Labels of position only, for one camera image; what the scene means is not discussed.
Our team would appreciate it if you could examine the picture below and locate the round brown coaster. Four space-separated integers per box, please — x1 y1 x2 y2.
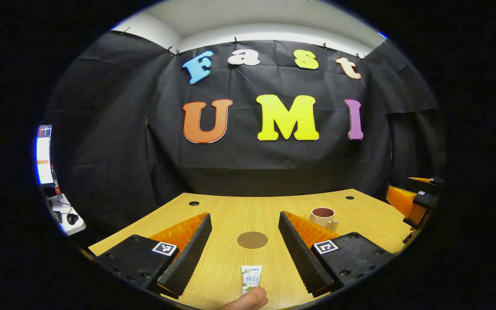
237 232 269 249

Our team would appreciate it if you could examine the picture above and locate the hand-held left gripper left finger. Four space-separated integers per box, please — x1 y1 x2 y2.
88 212 213 300

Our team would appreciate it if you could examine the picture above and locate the white side desk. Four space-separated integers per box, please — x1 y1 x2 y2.
45 193 87 236

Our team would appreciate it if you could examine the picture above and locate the black backdrop cloth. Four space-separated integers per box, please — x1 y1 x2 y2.
43 30 446 237

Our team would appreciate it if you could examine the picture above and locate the white toothpaste tube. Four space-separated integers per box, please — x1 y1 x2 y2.
241 265 263 295

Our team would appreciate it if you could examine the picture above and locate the computer monitor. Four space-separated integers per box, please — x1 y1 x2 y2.
36 124 55 186

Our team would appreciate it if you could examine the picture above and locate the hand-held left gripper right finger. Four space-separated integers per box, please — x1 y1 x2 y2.
278 211 398 298

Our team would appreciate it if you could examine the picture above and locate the wooden desktop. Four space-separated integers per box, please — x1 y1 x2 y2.
88 188 416 310

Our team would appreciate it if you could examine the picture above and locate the beige cup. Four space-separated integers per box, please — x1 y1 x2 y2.
310 207 340 233

